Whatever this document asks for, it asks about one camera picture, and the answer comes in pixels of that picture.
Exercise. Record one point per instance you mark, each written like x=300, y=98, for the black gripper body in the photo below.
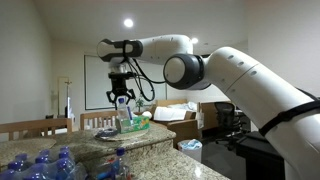
x=120, y=83

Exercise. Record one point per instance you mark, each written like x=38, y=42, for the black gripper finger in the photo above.
x=131, y=94
x=112, y=96

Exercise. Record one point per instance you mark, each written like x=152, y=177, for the clear water bottle blue cap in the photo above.
x=120, y=166
x=123, y=113

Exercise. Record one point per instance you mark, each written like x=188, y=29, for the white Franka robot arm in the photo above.
x=250, y=86

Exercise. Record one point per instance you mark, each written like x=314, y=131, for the green potted plant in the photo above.
x=139, y=105

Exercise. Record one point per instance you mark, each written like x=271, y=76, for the wooden slatted chair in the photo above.
x=96, y=115

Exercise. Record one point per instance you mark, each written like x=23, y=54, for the white round object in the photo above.
x=147, y=115

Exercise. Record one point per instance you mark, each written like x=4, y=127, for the white window blind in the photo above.
x=160, y=91

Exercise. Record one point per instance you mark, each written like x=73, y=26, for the green tissue box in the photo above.
x=140, y=124

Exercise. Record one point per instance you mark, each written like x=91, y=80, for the white bedding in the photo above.
x=173, y=112

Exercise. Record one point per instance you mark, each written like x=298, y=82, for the beige door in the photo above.
x=61, y=96

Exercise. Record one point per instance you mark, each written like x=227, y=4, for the large open cardboard box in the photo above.
x=180, y=128

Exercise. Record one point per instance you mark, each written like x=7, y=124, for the round ceiling light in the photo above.
x=128, y=23

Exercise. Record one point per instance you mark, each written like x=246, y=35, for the packed blue cap water bottle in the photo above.
x=36, y=168
x=21, y=156
x=63, y=155
x=6, y=174
x=61, y=164
x=41, y=159
x=15, y=165
x=64, y=149

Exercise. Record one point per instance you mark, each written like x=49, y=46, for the clear plastic bottle pack wrap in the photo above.
x=78, y=171

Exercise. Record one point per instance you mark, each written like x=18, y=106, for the small ceiling light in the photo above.
x=194, y=40

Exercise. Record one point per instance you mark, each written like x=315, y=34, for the white trash bin blue bag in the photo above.
x=193, y=153

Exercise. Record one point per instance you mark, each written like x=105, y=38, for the black office chair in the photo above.
x=226, y=113

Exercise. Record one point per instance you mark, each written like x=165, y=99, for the black cabinet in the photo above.
x=256, y=156

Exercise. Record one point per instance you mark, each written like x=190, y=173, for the white board dark frame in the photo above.
x=95, y=83

